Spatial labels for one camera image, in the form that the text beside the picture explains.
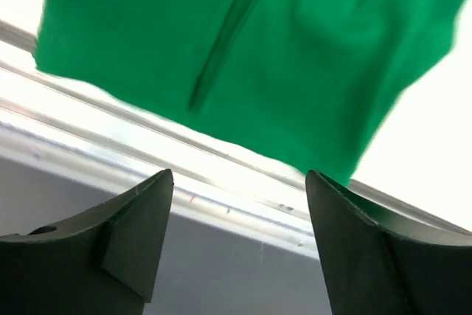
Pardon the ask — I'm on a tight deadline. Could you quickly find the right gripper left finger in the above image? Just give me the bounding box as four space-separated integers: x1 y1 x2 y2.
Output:
1 170 173 314

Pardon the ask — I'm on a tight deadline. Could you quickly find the green t shirt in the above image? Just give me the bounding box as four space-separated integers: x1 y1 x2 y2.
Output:
34 0 464 184

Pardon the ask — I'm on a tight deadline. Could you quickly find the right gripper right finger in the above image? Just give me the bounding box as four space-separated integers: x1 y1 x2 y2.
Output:
305 170 471 314

